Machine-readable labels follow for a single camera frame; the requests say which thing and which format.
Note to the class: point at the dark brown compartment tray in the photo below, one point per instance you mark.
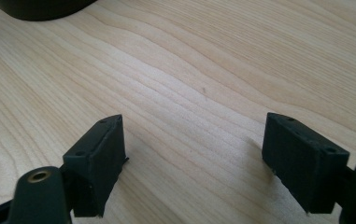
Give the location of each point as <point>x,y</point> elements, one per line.
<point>41,9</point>

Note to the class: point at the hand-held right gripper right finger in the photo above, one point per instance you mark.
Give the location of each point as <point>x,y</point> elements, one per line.
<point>303,165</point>

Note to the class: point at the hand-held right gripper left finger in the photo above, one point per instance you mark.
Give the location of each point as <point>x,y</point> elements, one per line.
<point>94,168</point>

